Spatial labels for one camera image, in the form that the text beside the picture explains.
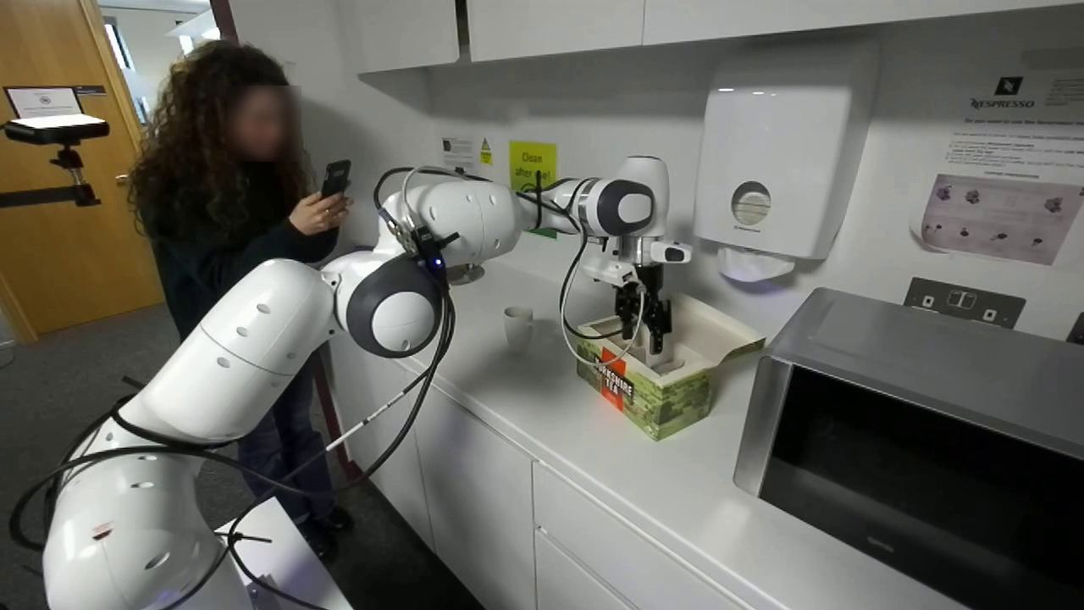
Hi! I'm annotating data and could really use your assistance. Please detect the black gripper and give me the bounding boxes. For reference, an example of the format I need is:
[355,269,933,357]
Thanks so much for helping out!
[609,279,677,361]

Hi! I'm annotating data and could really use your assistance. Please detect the black smartphone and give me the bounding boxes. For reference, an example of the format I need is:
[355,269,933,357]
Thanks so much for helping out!
[317,157,351,199]

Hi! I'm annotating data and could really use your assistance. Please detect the white robot base platform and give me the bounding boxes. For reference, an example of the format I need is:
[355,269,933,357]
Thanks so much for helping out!
[215,494,351,610]

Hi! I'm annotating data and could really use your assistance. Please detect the right forearm dark sleeve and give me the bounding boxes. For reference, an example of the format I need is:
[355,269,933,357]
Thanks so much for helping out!
[222,218,340,282]

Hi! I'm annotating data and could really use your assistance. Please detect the green cardboard tea box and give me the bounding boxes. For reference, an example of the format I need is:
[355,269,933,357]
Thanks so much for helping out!
[569,296,767,444]

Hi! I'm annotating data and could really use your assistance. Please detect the person right hand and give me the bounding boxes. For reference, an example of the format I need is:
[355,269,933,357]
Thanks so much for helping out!
[287,188,351,237]

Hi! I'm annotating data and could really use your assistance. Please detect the green clean after use sign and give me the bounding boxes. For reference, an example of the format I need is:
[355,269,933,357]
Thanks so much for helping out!
[509,140,563,240]

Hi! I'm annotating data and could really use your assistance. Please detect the white paper towel dispenser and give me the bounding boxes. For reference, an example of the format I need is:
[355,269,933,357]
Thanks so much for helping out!
[689,80,858,287]

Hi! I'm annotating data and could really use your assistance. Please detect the white lower cabinet unit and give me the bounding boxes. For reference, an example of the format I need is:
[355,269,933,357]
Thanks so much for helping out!
[326,336,793,610]

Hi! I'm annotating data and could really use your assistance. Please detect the person in dark clothes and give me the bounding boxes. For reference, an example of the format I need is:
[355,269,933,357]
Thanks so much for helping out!
[124,42,351,556]

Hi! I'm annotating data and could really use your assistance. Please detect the wooden door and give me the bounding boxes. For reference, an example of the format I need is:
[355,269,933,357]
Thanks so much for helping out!
[0,0,165,343]

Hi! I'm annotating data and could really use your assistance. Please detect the laptop on stand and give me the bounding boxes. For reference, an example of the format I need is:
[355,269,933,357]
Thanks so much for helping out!
[0,80,110,214]

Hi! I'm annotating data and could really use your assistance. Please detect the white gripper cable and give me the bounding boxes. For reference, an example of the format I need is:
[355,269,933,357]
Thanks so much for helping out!
[556,231,636,378]

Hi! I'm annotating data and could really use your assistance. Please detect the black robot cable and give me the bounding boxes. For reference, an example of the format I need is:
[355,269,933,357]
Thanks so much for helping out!
[11,165,459,610]

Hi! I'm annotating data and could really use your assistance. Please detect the white printed wall notice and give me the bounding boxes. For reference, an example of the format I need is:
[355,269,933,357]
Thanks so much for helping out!
[441,135,483,172]

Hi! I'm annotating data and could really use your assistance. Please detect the white upper wall cabinets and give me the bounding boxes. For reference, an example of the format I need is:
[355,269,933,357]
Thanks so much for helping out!
[340,0,1084,80]

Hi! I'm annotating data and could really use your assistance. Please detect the black double wall socket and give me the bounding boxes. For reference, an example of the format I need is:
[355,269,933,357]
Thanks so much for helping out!
[905,275,1030,332]

